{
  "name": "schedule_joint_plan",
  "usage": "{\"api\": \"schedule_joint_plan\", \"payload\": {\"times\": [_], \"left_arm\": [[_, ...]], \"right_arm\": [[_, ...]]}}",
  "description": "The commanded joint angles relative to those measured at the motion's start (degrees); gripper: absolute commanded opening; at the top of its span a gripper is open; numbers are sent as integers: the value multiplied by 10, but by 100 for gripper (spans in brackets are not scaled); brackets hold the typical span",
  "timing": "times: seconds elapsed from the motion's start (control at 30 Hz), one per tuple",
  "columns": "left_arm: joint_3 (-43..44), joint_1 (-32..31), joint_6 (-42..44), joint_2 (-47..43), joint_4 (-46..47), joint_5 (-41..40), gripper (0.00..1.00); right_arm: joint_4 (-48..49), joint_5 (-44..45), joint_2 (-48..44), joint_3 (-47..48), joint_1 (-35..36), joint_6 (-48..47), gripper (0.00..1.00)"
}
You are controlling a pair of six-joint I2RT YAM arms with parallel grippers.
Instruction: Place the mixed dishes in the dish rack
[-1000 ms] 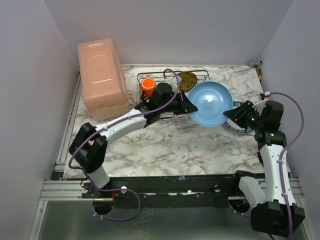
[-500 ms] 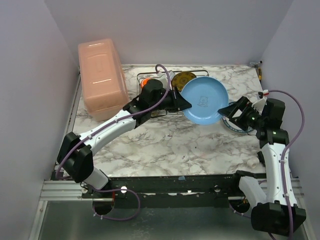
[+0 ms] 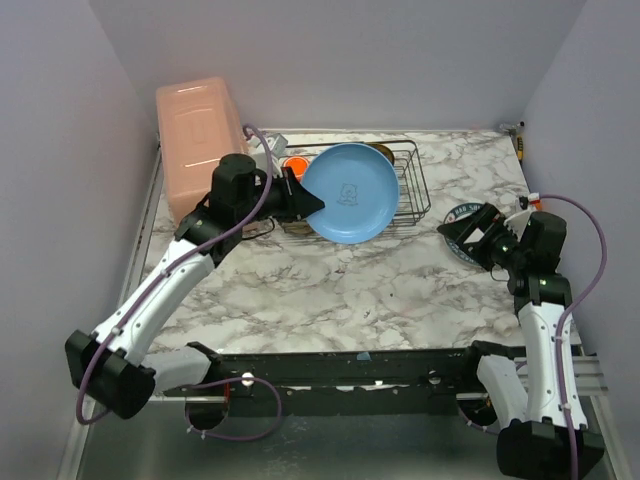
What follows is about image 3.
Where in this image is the white ceramic bowl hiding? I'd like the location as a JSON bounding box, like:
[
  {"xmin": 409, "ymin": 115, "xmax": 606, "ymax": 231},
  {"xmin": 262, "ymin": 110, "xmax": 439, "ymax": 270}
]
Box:
[{"xmin": 281, "ymin": 220, "xmax": 313, "ymax": 235}]

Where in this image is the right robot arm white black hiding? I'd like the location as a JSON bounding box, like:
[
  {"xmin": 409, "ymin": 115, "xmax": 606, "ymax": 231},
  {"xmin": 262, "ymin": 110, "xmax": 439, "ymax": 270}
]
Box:
[{"xmin": 437, "ymin": 204, "xmax": 605, "ymax": 479}]

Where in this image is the pink plastic storage box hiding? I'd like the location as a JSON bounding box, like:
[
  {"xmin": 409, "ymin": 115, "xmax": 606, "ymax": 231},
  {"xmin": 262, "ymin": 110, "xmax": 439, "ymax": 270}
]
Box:
[{"xmin": 156, "ymin": 77, "xmax": 248, "ymax": 224}]

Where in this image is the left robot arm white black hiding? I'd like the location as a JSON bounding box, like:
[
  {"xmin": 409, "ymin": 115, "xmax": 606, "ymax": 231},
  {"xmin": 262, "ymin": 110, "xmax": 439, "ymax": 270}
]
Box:
[{"xmin": 64, "ymin": 153, "xmax": 325, "ymax": 425}]

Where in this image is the blue plate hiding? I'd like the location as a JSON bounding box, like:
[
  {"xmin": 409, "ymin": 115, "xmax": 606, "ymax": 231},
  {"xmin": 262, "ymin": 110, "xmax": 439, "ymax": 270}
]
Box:
[{"xmin": 302, "ymin": 143, "xmax": 400, "ymax": 245}]

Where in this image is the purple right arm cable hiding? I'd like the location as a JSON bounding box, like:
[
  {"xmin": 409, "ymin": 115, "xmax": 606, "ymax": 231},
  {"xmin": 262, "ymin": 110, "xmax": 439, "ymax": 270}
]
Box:
[{"xmin": 457, "ymin": 193, "xmax": 609, "ymax": 480}]

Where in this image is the white plastic fitting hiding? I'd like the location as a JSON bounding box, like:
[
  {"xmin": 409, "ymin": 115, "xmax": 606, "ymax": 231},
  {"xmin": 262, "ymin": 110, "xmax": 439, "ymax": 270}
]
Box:
[{"xmin": 493, "ymin": 317, "xmax": 518, "ymax": 337}]

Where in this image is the white plate dark rim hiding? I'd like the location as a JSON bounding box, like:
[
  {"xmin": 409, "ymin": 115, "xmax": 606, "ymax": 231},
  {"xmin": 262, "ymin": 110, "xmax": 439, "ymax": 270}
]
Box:
[{"xmin": 444, "ymin": 202, "xmax": 483, "ymax": 268}]

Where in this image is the aluminium frame rail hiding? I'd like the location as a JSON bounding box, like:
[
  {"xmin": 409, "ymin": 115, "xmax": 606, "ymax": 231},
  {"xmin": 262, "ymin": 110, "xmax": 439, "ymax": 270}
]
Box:
[{"xmin": 573, "ymin": 355, "xmax": 609, "ymax": 397}]

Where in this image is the orange mug black handle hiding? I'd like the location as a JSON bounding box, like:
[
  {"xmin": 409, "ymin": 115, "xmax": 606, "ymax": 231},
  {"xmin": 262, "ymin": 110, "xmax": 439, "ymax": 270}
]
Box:
[{"xmin": 282, "ymin": 156, "xmax": 310, "ymax": 181}]

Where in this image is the yellow patterned plate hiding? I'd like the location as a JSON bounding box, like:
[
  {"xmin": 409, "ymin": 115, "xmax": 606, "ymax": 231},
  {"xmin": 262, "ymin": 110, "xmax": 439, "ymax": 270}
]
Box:
[{"xmin": 367, "ymin": 142, "xmax": 395, "ymax": 166}]

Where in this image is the black mounting rail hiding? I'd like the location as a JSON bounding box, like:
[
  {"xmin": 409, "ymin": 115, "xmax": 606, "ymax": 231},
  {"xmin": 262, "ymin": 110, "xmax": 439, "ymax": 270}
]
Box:
[{"xmin": 162, "ymin": 342, "xmax": 521, "ymax": 417}]

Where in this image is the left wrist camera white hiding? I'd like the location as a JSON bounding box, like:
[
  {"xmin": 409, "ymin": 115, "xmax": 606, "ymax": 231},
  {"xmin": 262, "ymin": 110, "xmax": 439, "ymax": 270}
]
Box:
[{"xmin": 247, "ymin": 133, "xmax": 288, "ymax": 169}]

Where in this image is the yellow tool at corner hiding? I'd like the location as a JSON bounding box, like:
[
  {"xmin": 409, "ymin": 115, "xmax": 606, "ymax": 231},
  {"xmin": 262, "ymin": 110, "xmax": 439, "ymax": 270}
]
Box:
[{"xmin": 516, "ymin": 135, "xmax": 524, "ymax": 163}]

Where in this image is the black wire dish rack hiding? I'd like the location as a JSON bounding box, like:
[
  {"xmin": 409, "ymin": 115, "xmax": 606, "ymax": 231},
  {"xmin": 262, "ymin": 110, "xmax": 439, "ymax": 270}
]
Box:
[{"xmin": 279, "ymin": 138, "xmax": 431, "ymax": 234}]

